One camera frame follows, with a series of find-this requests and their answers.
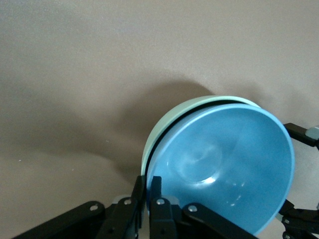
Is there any light green bowl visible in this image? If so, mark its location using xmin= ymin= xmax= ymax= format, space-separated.
xmin=141 ymin=95 xmax=262 ymax=178

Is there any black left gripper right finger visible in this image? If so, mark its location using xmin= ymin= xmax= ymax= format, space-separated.
xmin=149 ymin=175 xmax=259 ymax=239

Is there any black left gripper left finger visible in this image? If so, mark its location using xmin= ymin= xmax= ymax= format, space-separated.
xmin=9 ymin=175 xmax=147 ymax=239

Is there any blue bowl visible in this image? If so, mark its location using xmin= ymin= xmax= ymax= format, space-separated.
xmin=146 ymin=103 xmax=296 ymax=236

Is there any brown table cloth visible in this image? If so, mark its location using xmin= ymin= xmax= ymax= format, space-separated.
xmin=0 ymin=0 xmax=319 ymax=239

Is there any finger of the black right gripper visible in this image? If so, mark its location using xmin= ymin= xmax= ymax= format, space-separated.
xmin=274 ymin=200 xmax=319 ymax=239
xmin=283 ymin=122 xmax=319 ymax=150

